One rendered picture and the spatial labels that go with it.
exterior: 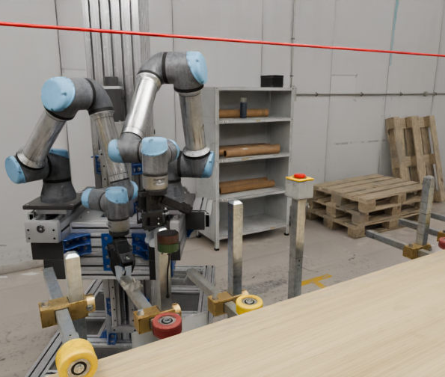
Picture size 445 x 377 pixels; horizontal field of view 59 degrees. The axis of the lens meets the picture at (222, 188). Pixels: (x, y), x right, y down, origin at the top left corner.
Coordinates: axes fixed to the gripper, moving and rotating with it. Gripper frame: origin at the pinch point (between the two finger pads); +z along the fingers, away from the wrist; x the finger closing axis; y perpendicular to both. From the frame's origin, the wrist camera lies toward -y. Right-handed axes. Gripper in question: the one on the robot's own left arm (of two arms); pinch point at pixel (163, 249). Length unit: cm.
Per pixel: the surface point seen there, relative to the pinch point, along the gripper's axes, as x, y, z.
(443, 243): 22, -114, 11
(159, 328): 22.6, 10.1, 12.1
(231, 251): 8.4, -20.0, 1.4
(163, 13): -251, -99, -120
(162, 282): 9.6, 4.1, 6.0
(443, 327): 58, -56, 11
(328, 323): 42, -31, 12
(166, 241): 15.2, 4.9, -8.8
